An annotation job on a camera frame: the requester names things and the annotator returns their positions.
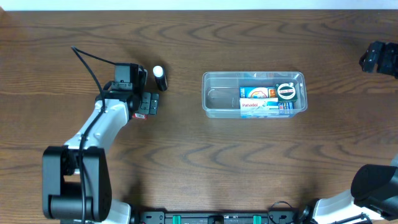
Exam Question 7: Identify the red Panadol box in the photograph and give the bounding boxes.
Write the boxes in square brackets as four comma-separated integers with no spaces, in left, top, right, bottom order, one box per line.
[132,113,147,119]

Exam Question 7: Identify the black bottle white cap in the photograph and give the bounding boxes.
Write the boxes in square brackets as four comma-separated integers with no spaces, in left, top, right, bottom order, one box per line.
[152,65,168,91]

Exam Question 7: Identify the blue Cool Fever box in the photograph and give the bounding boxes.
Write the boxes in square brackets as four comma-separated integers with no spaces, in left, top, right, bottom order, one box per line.
[239,86,295,118]

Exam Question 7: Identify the green round balm box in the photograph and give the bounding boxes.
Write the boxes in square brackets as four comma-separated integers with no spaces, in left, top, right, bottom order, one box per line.
[275,83,298,102]

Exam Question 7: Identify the clear plastic container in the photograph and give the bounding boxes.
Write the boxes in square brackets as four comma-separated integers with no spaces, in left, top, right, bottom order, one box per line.
[202,72,308,119]

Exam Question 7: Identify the white Panadol box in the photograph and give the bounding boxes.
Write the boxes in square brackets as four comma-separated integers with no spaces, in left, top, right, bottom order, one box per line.
[239,98,279,112]

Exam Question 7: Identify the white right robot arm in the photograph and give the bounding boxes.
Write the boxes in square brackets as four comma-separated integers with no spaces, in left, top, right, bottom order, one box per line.
[300,41,397,224]

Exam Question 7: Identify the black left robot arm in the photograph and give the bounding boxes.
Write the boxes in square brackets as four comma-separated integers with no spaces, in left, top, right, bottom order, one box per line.
[42,63,159,223]

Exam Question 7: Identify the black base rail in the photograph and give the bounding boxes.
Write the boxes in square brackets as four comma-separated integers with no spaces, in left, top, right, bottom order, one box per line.
[130,210,373,224]

